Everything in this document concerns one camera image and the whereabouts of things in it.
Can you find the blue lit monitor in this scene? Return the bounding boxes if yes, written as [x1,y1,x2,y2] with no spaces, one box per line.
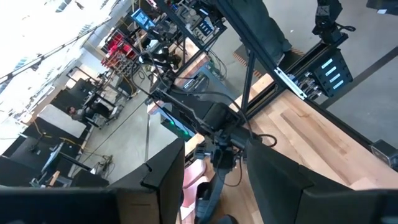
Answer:
[130,7,156,32]

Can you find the pink rubber slide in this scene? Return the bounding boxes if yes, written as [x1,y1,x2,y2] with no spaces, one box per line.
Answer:
[181,159,208,224]

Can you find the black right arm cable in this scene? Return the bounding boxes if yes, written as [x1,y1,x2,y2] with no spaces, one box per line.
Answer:
[129,51,278,187]

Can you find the black aluminium rig frame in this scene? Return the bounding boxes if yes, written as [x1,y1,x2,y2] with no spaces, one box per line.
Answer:
[214,0,398,150]

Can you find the black floor mat orange stripes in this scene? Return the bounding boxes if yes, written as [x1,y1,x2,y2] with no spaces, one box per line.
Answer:
[231,43,304,78]

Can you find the white topped desk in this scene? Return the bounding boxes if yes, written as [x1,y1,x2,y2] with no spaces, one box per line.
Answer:
[37,103,88,139]

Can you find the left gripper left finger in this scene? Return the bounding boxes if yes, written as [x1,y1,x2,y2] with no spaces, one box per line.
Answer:
[107,138,187,224]

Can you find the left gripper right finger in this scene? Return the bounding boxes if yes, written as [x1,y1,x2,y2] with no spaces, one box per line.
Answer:
[246,139,374,224]

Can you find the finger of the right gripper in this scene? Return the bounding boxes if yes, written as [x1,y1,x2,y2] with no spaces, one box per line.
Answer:
[195,174,228,224]

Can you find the silver metal bracket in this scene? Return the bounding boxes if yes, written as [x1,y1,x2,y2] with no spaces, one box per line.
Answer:
[273,67,309,101]

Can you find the black controller box blue lights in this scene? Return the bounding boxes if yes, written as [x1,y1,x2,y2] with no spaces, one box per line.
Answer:
[313,49,354,98]

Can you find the black desk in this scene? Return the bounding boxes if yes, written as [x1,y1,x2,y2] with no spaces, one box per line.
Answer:
[0,133,109,189]

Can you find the red storage bin rack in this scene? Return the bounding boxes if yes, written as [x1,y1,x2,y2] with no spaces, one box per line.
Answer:
[99,30,139,71]

